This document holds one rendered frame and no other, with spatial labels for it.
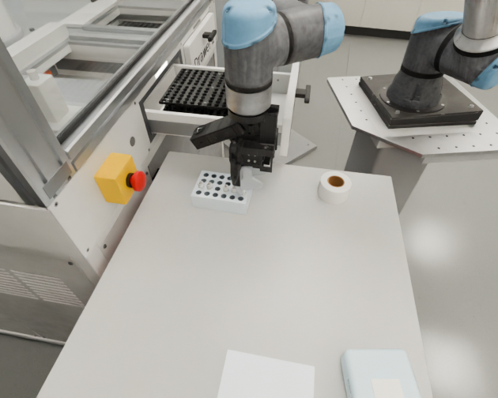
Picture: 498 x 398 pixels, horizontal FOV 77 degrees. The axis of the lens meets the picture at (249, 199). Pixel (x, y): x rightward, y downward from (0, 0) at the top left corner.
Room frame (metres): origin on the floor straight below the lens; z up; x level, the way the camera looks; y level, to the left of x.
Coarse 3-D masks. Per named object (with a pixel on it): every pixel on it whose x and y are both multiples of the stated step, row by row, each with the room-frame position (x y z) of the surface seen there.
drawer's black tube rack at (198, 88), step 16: (176, 80) 0.79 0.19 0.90; (192, 80) 0.78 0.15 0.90; (208, 80) 0.78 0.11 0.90; (224, 80) 0.78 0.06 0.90; (176, 96) 0.70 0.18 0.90; (192, 96) 0.70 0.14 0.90; (208, 96) 0.70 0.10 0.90; (224, 96) 0.70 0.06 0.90; (192, 112) 0.68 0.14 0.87; (208, 112) 0.68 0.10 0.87; (224, 112) 0.68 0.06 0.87
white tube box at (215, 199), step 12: (204, 180) 0.52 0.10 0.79; (216, 180) 0.51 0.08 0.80; (228, 180) 0.51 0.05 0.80; (192, 192) 0.47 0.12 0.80; (204, 192) 0.47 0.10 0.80; (216, 192) 0.47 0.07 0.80; (228, 192) 0.47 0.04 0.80; (192, 204) 0.46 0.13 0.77; (204, 204) 0.46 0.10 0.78; (216, 204) 0.45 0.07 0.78; (228, 204) 0.45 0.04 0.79; (240, 204) 0.44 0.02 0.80
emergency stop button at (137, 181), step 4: (136, 172) 0.43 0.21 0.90; (140, 172) 0.44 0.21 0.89; (132, 176) 0.43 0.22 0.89; (136, 176) 0.42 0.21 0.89; (140, 176) 0.43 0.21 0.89; (144, 176) 0.44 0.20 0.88; (132, 180) 0.42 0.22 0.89; (136, 180) 0.42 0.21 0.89; (140, 180) 0.42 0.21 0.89; (144, 180) 0.43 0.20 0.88; (132, 184) 0.41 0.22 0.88; (136, 184) 0.41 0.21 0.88; (140, 184) 0.42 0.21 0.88; (144, 184) 0.43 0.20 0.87; (136, 188) 0.41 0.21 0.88; (140, 188) 0.42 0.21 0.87
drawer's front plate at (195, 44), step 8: (208, 16) 1.18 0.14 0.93; (200, 24) 1.10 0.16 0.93; (208, 24) 1.14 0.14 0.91; (200, 32) 1.05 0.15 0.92; (192, 40) 0.97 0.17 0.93; (200, 40) 1.04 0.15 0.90; (184, 48) 0.93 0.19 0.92; (192, 48) 0.96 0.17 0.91; (200, 48) 1.03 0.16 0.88; (208, 48) 1.11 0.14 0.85; (192, 56) 0.95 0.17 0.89; (200, 56) 1.02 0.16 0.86; (208, 56) 1.11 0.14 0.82; (192, 64) 0.94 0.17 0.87; (200, 64) 1.01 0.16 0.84
